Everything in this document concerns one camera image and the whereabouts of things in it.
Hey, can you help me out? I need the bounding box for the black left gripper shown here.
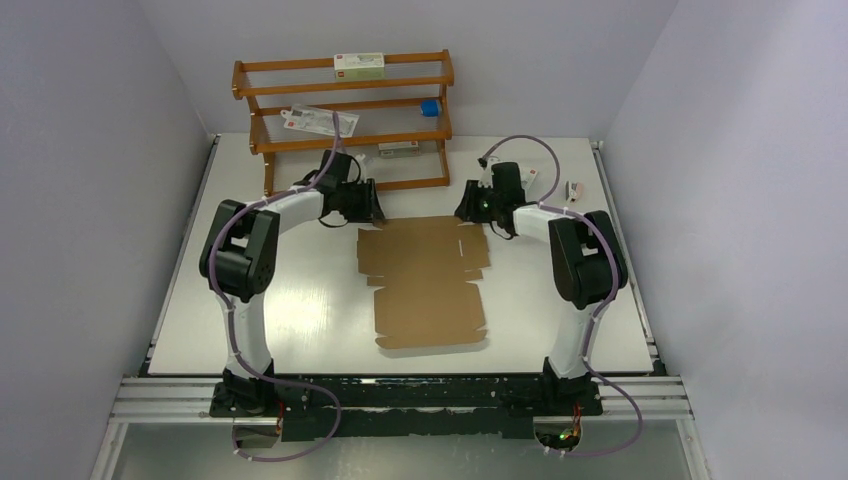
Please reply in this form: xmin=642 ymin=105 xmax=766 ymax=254
xmin=338 ymin=178 xmax=387 ymax=224

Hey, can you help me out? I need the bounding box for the brown cardboard box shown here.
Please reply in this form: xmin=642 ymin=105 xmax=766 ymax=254
xmin=357 ymin=216 xmax=490 ymax=350

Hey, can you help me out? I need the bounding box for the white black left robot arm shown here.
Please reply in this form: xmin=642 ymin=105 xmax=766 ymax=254
xmin=199 ymin=150 xmax=385 ymax=416

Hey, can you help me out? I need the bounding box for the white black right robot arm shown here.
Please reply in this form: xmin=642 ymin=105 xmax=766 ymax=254
xmin=455 ymin=162 xmax=628 ymax=414

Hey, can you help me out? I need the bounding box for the small grey box lower shelf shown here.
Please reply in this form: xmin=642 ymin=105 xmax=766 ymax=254
xmin=377 ymin=141 xmax=421 ymax=159

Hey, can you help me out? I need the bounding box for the white green box top shelf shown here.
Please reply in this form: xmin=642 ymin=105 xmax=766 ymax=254
xmin=333 ymin=52 xmax=385 ymax=82

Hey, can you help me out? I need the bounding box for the white teal small carton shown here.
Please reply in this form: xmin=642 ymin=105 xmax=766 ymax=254
xmin=519 ymin=167 xmax=538 ymax=190

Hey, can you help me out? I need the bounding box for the orange wooden shelf rack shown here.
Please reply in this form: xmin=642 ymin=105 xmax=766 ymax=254
xmin=231 ymin=49 xmax=455 ymax=195

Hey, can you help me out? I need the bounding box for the blue white small roll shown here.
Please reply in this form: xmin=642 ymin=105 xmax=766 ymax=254
xmin=420 ymin=99 xmax=442 ymax=118

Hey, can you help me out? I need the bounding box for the small pink stapler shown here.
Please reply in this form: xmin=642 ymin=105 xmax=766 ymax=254
xmin=565 ymin=181 xmax=584 ymax=203

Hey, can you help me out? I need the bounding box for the clear plastic blister pack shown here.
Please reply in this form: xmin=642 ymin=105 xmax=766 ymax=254
xmin=280 ymin=104 xmax=360 ymax=138

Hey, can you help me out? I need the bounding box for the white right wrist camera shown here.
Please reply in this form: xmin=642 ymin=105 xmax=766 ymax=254
xmin=478 ymin=156 xmax=500 ymax=189

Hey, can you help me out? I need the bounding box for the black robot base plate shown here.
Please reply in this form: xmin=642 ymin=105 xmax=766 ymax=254
xmin=209 ymin=372 xmax=603 ymax=441

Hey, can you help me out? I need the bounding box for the aluminium table frame rail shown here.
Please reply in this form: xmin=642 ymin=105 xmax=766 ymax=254
xmin=109 ymin=375 xmax=693 ymax=426

